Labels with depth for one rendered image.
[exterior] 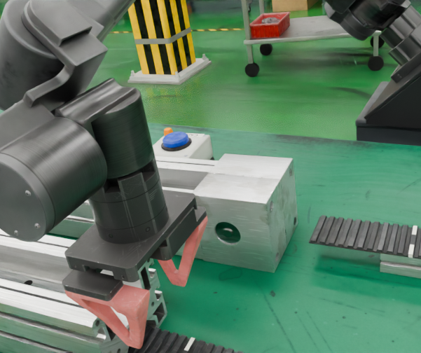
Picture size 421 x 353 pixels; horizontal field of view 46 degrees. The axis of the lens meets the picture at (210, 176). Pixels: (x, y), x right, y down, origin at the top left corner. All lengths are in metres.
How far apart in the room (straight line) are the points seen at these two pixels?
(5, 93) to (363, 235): 0.39
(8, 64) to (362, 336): 0.38
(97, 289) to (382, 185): 0.46
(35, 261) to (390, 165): 0.50
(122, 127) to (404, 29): 0.66
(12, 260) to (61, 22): 0.33
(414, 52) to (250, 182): 0.46
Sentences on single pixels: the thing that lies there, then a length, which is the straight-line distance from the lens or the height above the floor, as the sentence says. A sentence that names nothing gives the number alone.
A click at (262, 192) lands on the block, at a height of 0.87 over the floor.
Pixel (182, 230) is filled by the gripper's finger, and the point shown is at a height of 0.93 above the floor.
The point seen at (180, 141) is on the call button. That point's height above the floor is 0.85.
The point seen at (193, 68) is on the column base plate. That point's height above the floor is 0.04.
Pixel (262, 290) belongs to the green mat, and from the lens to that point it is 0.56.
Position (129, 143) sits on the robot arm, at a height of 1.02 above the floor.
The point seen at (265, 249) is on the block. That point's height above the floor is 0.81.
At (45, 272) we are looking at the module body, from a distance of 0.58.
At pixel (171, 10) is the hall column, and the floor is 0.50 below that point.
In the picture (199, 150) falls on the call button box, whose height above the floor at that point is 0.83.
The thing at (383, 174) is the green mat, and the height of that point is 0.78.
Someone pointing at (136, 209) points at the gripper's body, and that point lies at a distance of 0.37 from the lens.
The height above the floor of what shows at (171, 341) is 0.79.
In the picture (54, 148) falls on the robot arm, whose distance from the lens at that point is 0.30.
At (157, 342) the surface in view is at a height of 0.79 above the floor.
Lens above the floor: 1.16
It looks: 29 degrees down
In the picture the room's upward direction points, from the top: 10 degrees counter-clockwise
